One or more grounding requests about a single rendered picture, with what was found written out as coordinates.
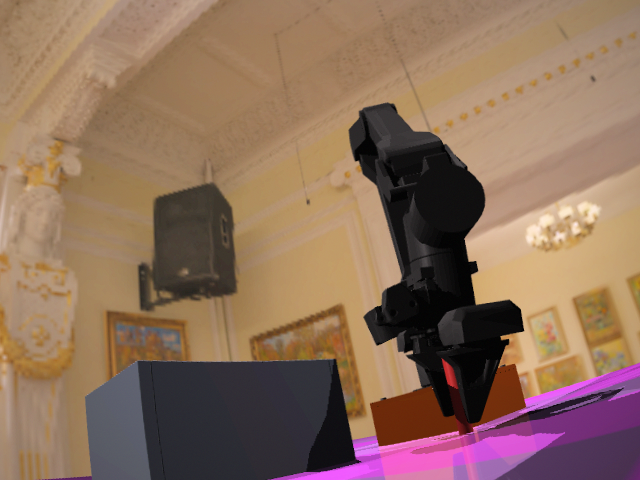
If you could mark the red peg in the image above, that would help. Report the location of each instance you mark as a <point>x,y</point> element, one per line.
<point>462,424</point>

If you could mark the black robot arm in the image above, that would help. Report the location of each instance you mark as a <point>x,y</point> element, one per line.
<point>430,201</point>

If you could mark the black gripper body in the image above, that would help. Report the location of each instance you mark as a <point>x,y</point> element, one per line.
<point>465,323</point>

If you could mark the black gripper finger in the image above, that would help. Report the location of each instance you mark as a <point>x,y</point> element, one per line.
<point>433,366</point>
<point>475,368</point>

